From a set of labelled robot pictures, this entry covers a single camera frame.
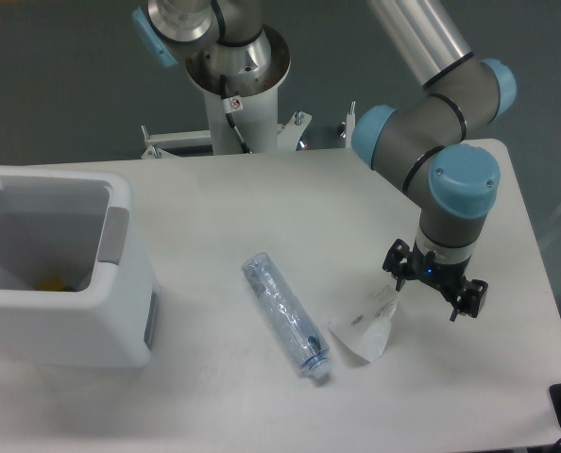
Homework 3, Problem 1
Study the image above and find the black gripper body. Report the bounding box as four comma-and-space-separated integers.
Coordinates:
405, 244, 470, 299

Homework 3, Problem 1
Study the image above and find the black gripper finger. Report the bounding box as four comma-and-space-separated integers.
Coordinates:
382, 239, 411, 291
449, 279, 488, 322

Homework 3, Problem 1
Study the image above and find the clear plastic bottle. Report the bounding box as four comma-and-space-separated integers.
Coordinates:
242, 253, 331, 380

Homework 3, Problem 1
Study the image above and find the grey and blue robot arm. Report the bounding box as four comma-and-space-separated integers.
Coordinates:
132, 1, 517, 317

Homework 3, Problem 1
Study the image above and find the yellow trash in can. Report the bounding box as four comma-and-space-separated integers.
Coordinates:
35, 276, 73, 292

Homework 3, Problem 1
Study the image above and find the white trash can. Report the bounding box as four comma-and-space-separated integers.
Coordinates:
0, 166, 159, 368

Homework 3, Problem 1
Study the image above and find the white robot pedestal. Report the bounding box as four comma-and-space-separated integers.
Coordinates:
142, 25, 312, 159

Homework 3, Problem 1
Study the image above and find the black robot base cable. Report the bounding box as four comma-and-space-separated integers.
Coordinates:
218, 74, 254, 155

